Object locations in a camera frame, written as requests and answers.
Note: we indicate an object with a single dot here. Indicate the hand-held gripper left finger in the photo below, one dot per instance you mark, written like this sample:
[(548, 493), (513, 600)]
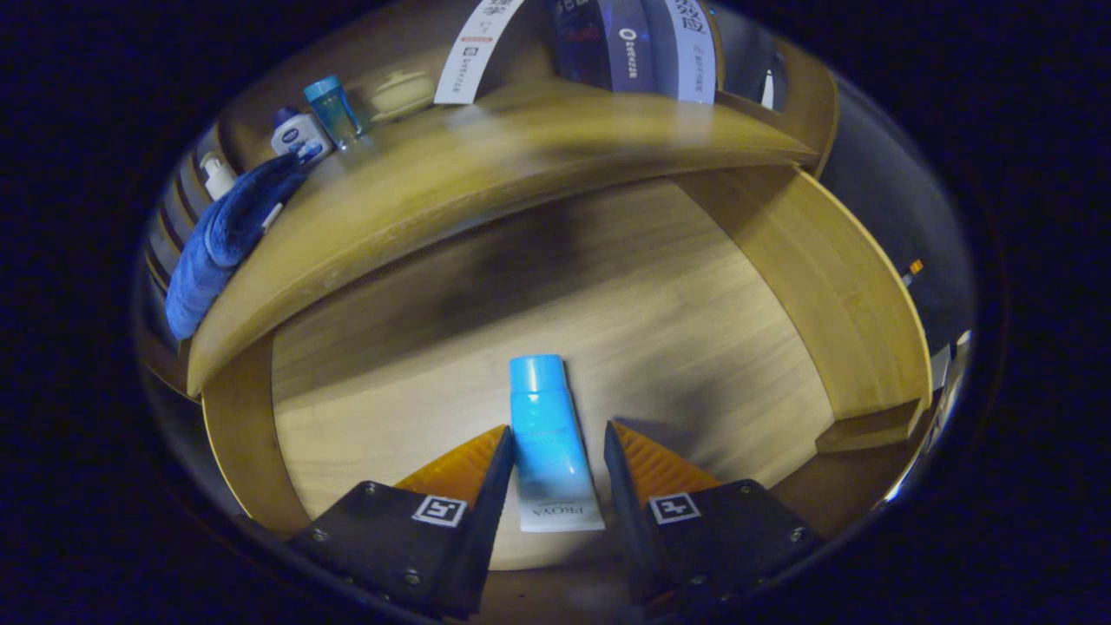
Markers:
[(486, 521)]

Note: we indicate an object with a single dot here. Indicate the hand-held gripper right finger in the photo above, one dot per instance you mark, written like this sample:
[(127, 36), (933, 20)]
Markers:
[(627, 512)]

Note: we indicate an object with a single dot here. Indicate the light blue cosmetic tube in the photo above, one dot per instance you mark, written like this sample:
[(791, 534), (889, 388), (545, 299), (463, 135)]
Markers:
[(547, 434)]

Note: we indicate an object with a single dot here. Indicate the wooden drawer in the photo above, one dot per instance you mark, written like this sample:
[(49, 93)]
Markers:
[(694, 347)]

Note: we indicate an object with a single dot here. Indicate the wooden countertop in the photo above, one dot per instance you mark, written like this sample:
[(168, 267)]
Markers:
[(451, 191)]

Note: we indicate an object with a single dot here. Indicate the wooden cabinet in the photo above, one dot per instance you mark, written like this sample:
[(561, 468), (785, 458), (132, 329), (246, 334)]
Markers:
[(803, 104)]

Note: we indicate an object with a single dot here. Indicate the black and orange device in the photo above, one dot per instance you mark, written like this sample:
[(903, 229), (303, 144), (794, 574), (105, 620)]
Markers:
[(913, 269)]

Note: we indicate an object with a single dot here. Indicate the blue rolled towel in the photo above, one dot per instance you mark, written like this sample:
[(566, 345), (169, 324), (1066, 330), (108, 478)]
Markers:
[(217, 243)]

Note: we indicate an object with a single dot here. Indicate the white bottle with blue cap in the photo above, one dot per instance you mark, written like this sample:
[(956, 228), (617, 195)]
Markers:
[(299, 134)]

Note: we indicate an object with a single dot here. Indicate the beige lidded ceramic cup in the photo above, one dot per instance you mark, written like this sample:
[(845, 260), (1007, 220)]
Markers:
[(401, 94)]

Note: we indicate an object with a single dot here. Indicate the white pump bottle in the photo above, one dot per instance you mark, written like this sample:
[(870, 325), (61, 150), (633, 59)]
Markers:
[(217, 178)]

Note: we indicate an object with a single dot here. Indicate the clear blue bottle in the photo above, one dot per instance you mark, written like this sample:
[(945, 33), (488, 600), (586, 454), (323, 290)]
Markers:
[(334, 111)]

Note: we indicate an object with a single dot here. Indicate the lavender book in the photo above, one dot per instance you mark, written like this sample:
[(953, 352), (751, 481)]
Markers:
[(690, 52)]

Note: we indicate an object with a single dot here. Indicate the white book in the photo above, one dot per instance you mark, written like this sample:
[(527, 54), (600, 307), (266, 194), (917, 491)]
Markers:
[(476, 52)]

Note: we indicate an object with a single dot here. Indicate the dark blue book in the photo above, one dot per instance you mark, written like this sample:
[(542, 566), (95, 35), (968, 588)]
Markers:
[(608, 43)]

